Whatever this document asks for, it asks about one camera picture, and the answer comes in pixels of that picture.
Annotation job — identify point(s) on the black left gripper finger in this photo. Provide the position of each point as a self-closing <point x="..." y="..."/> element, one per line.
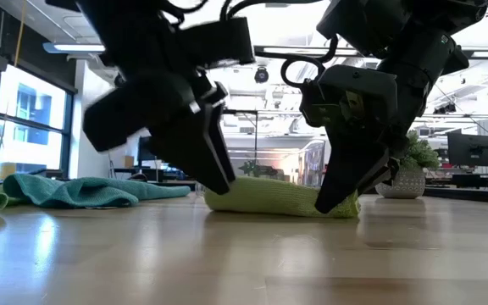
<point x="193" y="156"/>
<point x="220" y="135"/>

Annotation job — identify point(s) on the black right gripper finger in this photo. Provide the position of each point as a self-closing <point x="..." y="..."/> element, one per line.
<point x="345" y="173"/>
<point x="386" y="173"/>

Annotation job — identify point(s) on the yellow box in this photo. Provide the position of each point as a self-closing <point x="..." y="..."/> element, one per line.
<point x="7" y="171"/>

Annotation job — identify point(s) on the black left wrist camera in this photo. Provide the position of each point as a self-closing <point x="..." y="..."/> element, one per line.
<point x="218" y="42"/>

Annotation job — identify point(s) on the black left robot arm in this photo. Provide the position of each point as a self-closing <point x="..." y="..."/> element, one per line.
<point x="121" y="34"/>

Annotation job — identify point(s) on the teal microfiber towel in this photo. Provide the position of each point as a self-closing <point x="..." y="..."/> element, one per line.
<point x="79" y="192"/>

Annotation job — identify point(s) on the black overhead camera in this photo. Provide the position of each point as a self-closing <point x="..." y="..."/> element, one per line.
<point x="261" y="75"/>

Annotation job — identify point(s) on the clear plastic basket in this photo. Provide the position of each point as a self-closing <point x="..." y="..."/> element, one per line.
<point x="312" y="163"/>

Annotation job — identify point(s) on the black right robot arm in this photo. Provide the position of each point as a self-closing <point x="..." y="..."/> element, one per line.
<point x="417" y="42"/>

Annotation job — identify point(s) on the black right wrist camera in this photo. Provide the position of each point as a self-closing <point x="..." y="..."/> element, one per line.
<point x="358" y="82"/>

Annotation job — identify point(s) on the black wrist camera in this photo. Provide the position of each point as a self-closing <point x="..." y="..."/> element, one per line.
<point x="358" y="82"/>
<point x="218" y="42"/>

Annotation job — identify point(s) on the green potted plant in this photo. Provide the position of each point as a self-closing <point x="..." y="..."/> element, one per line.
<point x="405" y="184"/>

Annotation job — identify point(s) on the ceiling light bar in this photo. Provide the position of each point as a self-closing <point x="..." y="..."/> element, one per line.
<point x="79" y="47"/>

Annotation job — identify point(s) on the large black monitor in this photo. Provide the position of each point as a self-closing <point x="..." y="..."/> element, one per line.
<point x="470" y="150"/>

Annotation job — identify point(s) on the lime green microfiber towel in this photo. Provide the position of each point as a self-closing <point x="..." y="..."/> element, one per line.
<point x="269" y="197"/>

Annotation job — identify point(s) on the small black monitor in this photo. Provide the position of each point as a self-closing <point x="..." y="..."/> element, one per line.
<point x="146" y="150"/>

